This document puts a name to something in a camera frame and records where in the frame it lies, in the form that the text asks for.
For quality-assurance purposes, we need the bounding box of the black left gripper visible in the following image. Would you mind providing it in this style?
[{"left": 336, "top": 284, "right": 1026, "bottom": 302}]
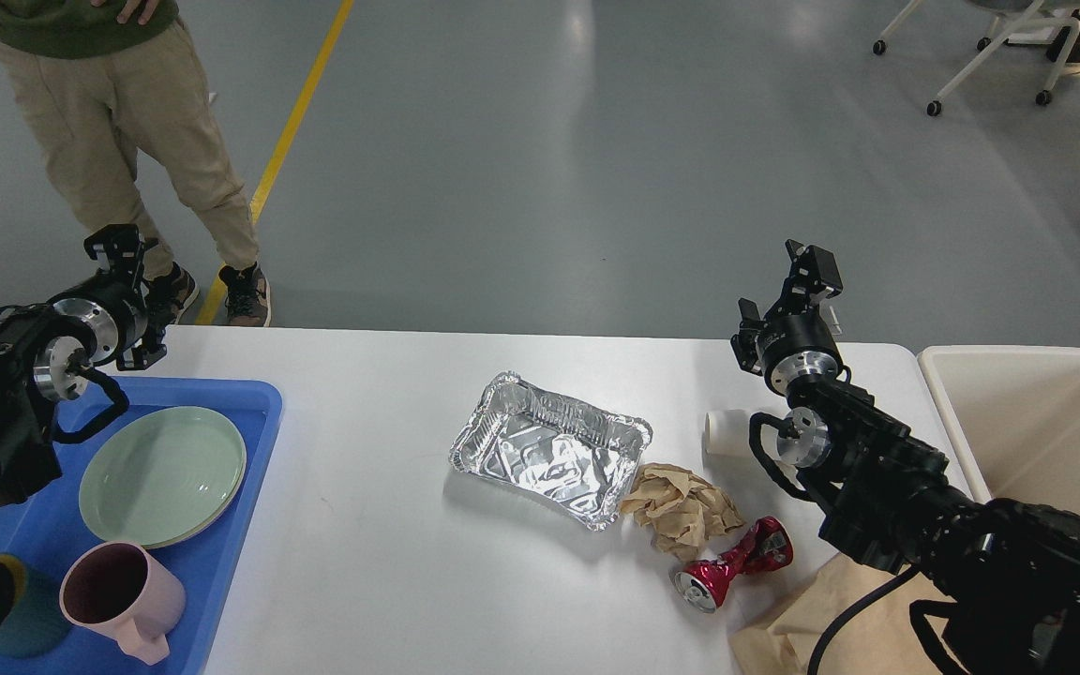
[{"left": 51, "top": 222, "right": 172, "bottom": 372}]

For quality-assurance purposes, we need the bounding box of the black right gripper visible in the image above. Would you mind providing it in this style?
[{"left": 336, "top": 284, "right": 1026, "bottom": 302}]
[{"left": 731, "top": 239, "right": 845, "bottom": 381}]

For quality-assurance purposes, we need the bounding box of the mint green plate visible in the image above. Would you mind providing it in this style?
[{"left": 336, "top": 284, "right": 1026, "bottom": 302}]
[{"left": 78, "top": 406, "right": 248, "bottom": 548}]

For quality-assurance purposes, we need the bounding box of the pink mug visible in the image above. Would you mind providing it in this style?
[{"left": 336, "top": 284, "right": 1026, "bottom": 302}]
[{"left": 57, "top": 541, "right": 186, "bottom": 666}]

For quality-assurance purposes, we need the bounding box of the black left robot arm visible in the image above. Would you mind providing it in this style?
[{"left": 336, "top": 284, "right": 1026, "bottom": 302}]
[{"left": 0, "top": 225, "right": 167, "bottom": 627}]

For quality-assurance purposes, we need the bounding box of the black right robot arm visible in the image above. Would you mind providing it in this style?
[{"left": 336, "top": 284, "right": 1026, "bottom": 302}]
[{"left": 731, "top": 240, "right": 1080, "bottom": 674}]

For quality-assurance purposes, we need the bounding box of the white paper cup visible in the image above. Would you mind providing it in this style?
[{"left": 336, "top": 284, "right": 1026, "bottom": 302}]
[{"left": 702, "top": 409, "right": 753, "bottom": 458}]

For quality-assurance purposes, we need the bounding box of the person in khaki trousers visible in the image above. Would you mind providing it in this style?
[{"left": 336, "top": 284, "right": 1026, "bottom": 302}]
[{"left": 0, "top": 1, "right": 273, "bottom": 326}]

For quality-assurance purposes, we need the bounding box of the crumpled brown paper ball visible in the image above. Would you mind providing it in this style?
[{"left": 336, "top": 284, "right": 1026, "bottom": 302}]
[{"left": 619, "top": 464, "right": 747, "bottom": 563}]

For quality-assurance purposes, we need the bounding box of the aluminium foil tray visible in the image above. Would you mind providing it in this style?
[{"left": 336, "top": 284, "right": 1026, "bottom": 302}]
[{"left": 449, "top": 372, "right": 653, "bottom": 534}]

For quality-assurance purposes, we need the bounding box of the crushed red can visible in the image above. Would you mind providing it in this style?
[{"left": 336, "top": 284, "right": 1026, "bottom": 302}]
[{"left": 672, "top": 517, "right": 794, "bottom": 612}]

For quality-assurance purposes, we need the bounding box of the beige plastic bin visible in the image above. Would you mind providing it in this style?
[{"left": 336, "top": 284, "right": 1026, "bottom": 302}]
[{"left": 918, "top": 345, "right": 1080, "bottom": 516}]

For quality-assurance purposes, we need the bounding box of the teal yellow cup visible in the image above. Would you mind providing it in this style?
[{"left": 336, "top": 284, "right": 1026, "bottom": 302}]
[{"left": 0, "top": 552, "right": 72, "bottom": 659}]

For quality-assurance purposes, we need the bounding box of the brown paper bag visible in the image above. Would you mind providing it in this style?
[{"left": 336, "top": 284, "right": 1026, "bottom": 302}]
[{"left": 729, "top": 555, "right": 948, "bottom": 674}]

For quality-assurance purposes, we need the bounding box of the white chair base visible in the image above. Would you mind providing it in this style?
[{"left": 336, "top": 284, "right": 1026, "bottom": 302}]
[{"left": 924, "top": 1, "right": 1080, "bottom": 118}]

